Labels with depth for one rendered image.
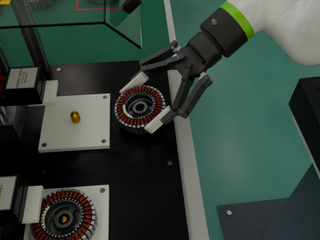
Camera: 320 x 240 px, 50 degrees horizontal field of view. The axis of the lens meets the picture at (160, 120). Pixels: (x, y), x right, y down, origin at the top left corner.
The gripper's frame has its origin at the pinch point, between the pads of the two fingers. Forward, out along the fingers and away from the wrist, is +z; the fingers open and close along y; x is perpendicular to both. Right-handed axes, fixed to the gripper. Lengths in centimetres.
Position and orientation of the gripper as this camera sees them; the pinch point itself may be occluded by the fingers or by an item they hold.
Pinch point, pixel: (141, 106)
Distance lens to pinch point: 76.3
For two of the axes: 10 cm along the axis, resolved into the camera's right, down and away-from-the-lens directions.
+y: -5.0, -6.8, 5.4
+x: -4.4, -3.4, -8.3
